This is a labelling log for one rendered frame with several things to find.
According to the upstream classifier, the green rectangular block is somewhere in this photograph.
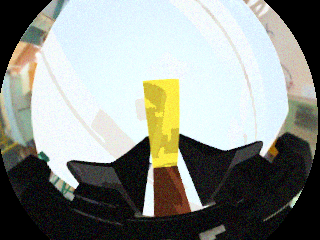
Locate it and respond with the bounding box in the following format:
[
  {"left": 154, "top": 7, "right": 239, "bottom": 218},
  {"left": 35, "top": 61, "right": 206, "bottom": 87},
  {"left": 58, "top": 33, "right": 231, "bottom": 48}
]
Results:
[{"left": 37, "top": 151, "right": 51, "bottom": 163}]

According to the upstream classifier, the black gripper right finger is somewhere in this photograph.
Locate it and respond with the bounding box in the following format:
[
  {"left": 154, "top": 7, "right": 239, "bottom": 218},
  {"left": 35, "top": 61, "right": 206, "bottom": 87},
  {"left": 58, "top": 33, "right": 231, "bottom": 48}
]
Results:
[{"left": 179, "top": 133, "right": 264, "bottom": 207}]

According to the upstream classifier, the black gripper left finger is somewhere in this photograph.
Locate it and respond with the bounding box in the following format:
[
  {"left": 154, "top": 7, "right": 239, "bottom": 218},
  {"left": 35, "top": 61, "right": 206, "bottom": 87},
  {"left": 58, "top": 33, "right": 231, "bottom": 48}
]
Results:
[{"left": 67, "top": 136, "right": 151, "bottom": 216}]

